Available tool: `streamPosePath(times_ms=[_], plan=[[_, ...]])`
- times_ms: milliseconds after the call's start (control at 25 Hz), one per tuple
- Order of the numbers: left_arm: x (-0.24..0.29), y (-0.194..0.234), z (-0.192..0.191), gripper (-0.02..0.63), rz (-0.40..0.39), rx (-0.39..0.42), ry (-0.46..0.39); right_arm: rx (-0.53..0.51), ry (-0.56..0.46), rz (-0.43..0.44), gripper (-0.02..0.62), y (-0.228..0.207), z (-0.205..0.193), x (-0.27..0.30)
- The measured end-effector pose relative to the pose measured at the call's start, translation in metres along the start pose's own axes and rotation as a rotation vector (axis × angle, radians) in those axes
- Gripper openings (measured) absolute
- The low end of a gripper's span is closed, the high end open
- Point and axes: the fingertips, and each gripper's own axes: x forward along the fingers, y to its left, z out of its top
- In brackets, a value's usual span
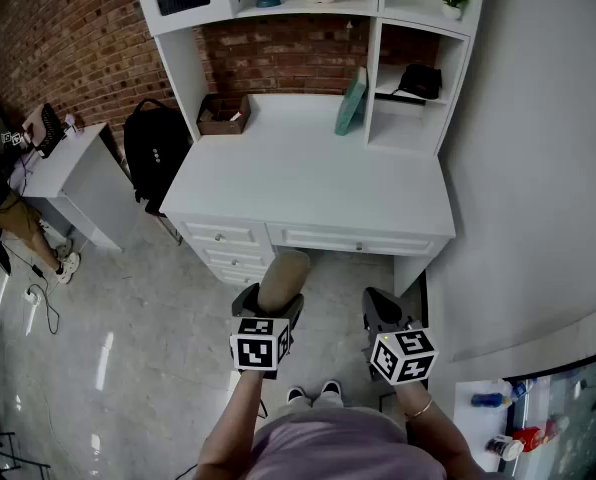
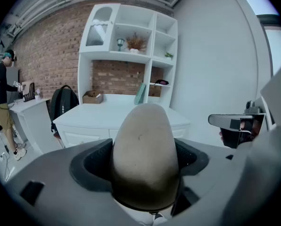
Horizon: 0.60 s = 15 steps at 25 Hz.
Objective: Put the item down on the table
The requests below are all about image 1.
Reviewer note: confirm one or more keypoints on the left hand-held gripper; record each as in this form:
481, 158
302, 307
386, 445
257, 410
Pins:
258, 348

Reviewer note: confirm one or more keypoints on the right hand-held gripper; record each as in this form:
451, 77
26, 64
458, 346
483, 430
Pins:
403, 355

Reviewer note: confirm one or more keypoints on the tan oval pouch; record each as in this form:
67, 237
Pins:
283, 279

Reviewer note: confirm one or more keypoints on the person's right forearm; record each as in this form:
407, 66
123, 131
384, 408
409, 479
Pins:
443, 438

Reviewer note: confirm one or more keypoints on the person's left forearm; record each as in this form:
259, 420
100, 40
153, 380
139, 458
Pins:
228, 428

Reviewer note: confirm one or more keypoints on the white small desk drawer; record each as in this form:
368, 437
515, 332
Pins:
238, 259
218, 233
240, 277

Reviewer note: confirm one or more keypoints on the white wide desk drawer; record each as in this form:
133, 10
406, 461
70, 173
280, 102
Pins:
348, 240

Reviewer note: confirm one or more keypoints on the person's right shoe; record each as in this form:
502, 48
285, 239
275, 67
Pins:
331, 388

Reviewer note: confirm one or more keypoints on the person's shoe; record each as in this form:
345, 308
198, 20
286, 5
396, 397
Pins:
63, 248
296, 395
331, 388
69, 267

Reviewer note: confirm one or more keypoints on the person's left shoe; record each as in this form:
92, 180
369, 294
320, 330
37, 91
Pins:
296, 395

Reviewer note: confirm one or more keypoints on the white desk with hutch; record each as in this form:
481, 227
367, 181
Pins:
303, 178

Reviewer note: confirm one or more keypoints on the blue plastic bottle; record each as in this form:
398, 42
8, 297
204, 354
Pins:
490, 399

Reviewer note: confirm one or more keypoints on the person's purple shirt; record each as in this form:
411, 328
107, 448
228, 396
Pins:
343, 448

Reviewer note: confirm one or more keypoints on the white jar with dark lid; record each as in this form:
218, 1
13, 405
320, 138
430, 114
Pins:
503, 448

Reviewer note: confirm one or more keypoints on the brown wooden organizer box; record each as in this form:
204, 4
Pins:
223, 125

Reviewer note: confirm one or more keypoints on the black backpack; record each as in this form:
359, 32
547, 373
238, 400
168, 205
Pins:
153, 158

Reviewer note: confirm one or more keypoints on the red box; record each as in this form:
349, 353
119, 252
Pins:
528, 439

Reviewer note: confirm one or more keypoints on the teal book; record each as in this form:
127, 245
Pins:
350, 103

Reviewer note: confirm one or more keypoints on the small white side table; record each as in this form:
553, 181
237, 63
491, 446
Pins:
78, 168

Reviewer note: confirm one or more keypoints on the white power strip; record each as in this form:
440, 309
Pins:
32, 296

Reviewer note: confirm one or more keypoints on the pink and black basket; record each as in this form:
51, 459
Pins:
48, 130

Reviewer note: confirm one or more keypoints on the small green potted plant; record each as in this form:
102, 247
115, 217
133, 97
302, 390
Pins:
452, 5

